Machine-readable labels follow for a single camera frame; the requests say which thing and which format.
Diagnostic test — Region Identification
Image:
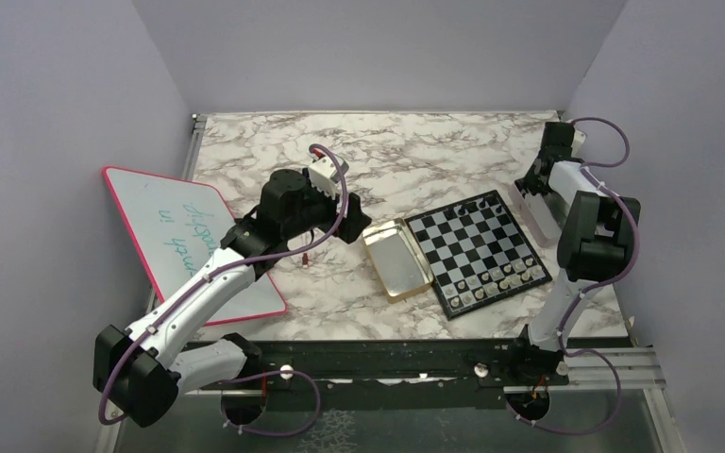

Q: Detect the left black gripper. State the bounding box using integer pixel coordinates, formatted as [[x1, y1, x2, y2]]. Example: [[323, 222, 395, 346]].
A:
[[283, 168, 372, 244]]

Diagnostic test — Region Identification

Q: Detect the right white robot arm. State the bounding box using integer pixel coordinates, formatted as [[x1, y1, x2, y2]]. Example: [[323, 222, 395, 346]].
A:
[[506, 121, 640, 384]]

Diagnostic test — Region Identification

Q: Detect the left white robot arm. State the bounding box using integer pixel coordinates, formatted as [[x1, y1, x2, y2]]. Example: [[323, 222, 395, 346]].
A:
[[93, 163, 371, 428]]

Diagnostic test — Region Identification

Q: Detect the white box of black pieces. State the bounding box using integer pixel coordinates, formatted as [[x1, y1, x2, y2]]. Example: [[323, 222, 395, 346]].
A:
[[509, 179, 562, 248]]

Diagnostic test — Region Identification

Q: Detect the gold metal tin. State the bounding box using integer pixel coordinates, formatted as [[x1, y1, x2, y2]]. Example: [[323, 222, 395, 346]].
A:
[[362, 219, 434, 304]]

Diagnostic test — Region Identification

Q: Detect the black white chessboard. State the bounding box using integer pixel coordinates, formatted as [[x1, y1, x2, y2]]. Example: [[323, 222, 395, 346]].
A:
[[406, 190, 552, 320]]

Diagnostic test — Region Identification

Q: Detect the red framed whiteboard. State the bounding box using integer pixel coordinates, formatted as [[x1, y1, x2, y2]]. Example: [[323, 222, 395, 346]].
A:
[[102, 166, 289, 327]]

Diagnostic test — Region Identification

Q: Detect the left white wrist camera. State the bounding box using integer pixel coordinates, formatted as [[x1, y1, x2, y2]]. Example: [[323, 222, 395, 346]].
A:
[[307, 156, 349, 200]]

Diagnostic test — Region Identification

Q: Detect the black table front rail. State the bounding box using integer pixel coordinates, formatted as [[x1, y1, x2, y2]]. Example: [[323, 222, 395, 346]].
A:
[[137, 337, 632, 414]]

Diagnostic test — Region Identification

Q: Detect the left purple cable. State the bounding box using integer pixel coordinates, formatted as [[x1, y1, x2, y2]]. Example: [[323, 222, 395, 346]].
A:
[[97, 143, 349, 439]]

